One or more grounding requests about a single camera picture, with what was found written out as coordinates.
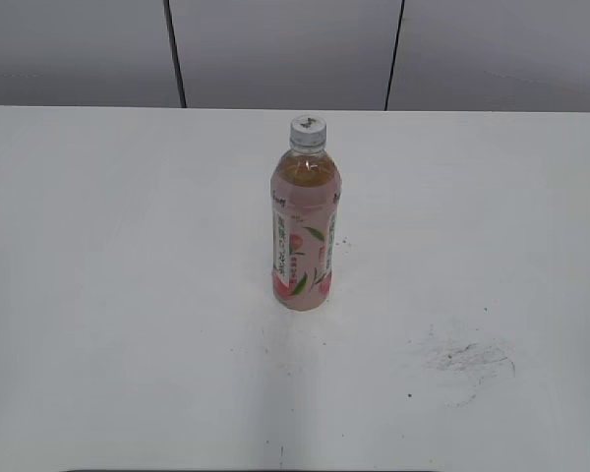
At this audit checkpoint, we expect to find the pink oolong tea bottle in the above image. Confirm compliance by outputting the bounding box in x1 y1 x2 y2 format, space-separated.
270 144 341 311

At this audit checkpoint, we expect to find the white bottle cap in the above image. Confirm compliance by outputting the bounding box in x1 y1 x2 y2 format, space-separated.
289 115 326 148

